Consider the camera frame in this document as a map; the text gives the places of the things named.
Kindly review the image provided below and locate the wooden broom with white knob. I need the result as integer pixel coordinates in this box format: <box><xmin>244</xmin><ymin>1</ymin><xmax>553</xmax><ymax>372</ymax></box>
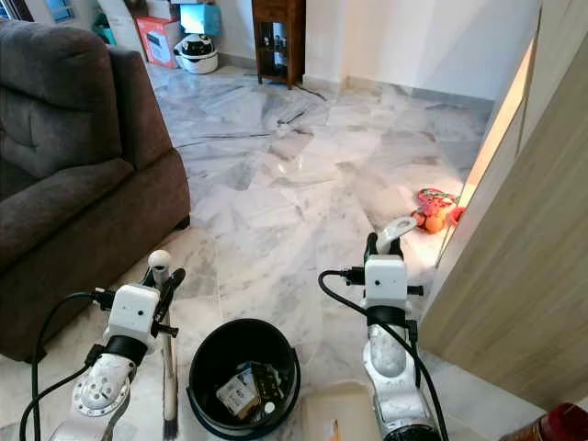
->
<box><xmin>149</xmin><ymin>250</ymin><xmax>182</xmax><ymax>441</ymax></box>

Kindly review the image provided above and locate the black plastic bucket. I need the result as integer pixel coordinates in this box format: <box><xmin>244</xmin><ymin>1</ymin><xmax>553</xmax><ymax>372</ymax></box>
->
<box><xmin>187</xmin><ymin>318</ymin><xmax>301</xmax><ymax>440</ymax></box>

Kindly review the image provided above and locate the labelled cardboard box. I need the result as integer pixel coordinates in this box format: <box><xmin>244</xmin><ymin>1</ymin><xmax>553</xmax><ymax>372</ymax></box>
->
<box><xmin>216</xmin><ymin>367</ymin><xmax>263</xmax><ymax>422</ymax></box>

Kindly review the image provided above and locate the light wooden partition cabinet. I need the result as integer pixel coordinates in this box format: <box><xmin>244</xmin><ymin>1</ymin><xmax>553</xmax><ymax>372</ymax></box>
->
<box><xmin>418</xmin><ymin>0</ymin><xmax>588</xmax><ymax>410</ymax></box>

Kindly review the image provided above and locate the dark small box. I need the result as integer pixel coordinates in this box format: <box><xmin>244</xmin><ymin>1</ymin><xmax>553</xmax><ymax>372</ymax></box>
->
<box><xmin>253</xmin><ymin>361</ymin><xmax>286</xmax><ymax>405</ymax></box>

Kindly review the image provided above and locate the dark grey fabric sofa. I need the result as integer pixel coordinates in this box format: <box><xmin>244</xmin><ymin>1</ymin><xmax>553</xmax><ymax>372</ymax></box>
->
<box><xmin>0</xmin><ymin>18</ymin><xmax>194</xmax><ymax>361</ymax></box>

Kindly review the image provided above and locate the white and black round appliance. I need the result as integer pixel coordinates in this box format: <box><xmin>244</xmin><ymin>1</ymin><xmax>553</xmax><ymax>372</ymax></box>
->
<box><xmin>174</xmin><ymin>33</ymin><xmax>221</xmax><ymax>75</ymax></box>

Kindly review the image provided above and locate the red carton box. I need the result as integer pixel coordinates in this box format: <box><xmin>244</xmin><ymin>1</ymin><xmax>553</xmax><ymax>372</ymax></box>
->
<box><xmin>135</xmin><ymin>16</ymin><xmax>185</xmax><ymax>70</ymax></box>

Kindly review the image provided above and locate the dark wooden shelf cabinet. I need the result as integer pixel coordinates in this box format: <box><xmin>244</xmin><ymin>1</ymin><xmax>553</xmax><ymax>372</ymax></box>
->
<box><xmin>251</xmin><ymin>0</ymin><xmax>307</xmax><ymax>90</ymax></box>

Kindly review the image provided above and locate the white flat carton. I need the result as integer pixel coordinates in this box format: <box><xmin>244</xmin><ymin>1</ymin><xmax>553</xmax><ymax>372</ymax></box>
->
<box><xmin>96</xmin><ymin>0</ymin><xmax>148</xmax><ymax>51</ymax></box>

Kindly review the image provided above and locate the blue carton box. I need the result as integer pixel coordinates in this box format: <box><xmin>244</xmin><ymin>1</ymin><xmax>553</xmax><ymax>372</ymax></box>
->
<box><xmin>179</xmin><ymin>3</ymin><xmax>222</xmax><ymax>38</ymax></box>

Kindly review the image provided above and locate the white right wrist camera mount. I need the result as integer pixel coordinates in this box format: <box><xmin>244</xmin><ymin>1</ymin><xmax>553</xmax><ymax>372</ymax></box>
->
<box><xmin>365</xmin><ymin>255</ymin><xmax>410</xmax><ymax>310</ymax></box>

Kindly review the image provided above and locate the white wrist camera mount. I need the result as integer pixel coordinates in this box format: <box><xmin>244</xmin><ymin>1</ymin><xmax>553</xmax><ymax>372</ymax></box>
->
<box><xmin>106</xmin><ymin>283</ymin><xmax>162</xmax><ymax>343</ymax></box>
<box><xmin>365</xmin><ymin>255</ymin><xmax>410</xmax><ymax>310</ymax></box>

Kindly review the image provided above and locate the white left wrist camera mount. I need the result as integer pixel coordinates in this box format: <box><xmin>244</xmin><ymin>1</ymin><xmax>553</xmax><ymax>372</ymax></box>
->
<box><xmin>106</xmin><ymin>283</ymin><xmax>162</xmax><ymax>343</ymax></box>

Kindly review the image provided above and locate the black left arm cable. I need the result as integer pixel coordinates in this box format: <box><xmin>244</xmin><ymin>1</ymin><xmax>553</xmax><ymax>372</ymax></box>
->
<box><xmin>18</xmin><ymin>289</ymin><xmax>116</xmax><ymax>441</ymax></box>

